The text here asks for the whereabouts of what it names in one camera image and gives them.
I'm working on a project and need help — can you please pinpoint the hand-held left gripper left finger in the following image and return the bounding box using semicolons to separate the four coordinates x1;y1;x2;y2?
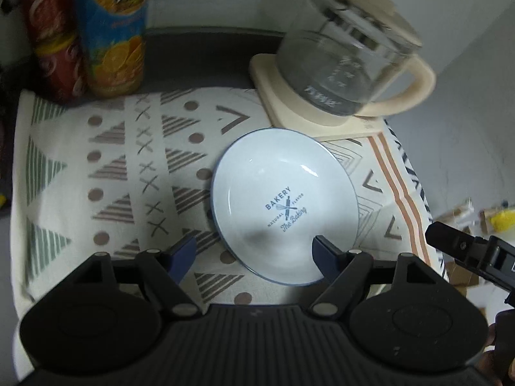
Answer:
60;235;204;318

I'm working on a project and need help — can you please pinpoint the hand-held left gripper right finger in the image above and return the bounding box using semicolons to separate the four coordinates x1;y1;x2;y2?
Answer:
310;235;445;318

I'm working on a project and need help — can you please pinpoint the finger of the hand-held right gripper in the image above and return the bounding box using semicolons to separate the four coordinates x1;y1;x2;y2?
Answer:
425;221;496;279

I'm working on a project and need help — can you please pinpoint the small blue-rimmed deep plate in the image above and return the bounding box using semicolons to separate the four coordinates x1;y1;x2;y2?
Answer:
210;127;360;288

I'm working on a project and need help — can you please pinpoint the person's right hand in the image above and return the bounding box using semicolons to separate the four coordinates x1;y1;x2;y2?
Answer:
478;324;503;386

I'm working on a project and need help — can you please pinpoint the yellow packet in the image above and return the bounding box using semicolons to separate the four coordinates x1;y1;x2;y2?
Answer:
488;208;515;234

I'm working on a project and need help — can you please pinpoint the patterned fringed cloth mat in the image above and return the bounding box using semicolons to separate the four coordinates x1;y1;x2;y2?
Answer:
12;86;452;319

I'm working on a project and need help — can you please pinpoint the cream kettle base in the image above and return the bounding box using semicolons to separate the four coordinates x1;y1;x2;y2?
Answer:
248;53;386;142

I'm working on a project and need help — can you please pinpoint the glass electric kettle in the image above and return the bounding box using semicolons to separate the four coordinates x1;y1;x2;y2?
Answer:
276;0;437;118

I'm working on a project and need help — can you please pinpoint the orange juice bottle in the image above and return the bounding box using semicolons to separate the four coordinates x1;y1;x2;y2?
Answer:
72;0;152;98

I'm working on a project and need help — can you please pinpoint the red drink can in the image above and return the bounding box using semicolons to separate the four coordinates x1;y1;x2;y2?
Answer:
19;0;82;51
34;34;91;104

